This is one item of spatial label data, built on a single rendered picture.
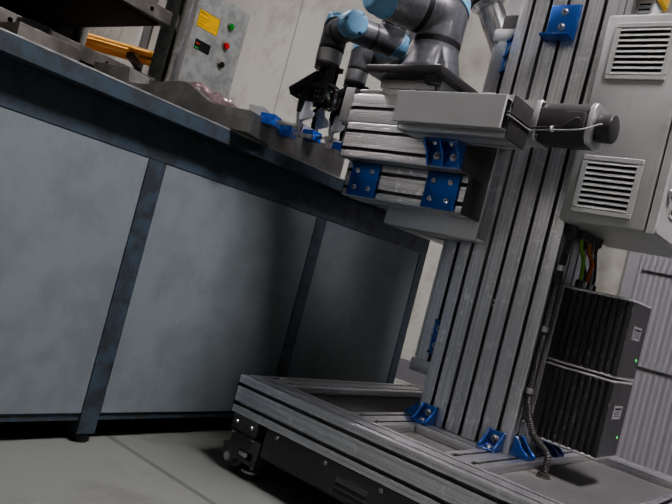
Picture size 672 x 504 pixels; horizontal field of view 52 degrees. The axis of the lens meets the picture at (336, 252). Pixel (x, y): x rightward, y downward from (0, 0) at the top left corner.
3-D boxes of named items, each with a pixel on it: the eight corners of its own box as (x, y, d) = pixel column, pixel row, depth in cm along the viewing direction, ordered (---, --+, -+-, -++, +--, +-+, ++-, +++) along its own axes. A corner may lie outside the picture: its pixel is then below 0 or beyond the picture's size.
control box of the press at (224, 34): (164, 358, 286) (255, 15, 290) (102, 354, 262) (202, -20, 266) (132, 344, 299) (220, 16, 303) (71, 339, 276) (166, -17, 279)
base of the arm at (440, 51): (468, 93, 173) (478, 54, 173) (438, 70, 161) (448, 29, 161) (418, 91, 183) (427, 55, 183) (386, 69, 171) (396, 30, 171)
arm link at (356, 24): (383, 17, 193) (367, 26, 203) (347, 2, 188) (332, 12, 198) (376, 45, 192) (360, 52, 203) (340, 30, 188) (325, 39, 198)
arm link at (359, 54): (377, 38, 230) (352, 34, 232) (368, 70, 230) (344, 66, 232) (380, 47, 238) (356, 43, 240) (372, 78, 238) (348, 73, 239)
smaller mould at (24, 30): (74, 79, 158) (82, 49, 158) (11, 53, 146) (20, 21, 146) (30, 76, 170) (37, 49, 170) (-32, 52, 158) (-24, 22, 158)
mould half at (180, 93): (288, 157, 193) (298, 119, 193) (246, 131, 169) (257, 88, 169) (141, 127, 210) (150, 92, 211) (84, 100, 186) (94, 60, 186)
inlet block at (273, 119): (297, 138, 176) (303, 118, 176) (290, 133, 171) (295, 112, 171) (252, 129, 180) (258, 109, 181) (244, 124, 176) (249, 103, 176)
